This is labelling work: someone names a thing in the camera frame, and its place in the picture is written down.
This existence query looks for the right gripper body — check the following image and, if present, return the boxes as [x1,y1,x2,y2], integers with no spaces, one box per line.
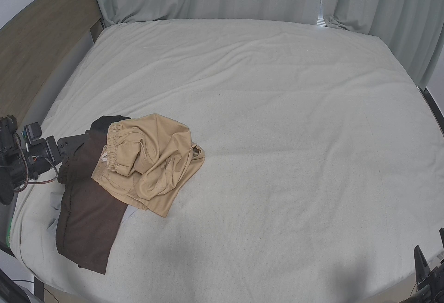
[414,270,444,295]

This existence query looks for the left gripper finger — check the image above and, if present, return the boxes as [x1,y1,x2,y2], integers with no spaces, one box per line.
[57,134,90,161]

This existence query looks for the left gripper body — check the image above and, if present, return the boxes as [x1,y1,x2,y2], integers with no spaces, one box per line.
[27,136,60,179]

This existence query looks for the tan shorts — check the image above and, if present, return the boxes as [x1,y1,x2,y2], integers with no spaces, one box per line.
[91,114,206,218]

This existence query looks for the bed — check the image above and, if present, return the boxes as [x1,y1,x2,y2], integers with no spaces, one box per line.
[0,0,444,303]

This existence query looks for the black garment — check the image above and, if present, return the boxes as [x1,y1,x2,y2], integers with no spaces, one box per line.
[89,115,132,138]

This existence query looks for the brown shorts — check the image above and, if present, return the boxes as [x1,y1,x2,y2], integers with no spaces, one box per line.
[55,137,127,274]

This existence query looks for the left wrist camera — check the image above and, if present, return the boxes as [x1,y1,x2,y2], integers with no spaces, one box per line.
[22,123,44,149]

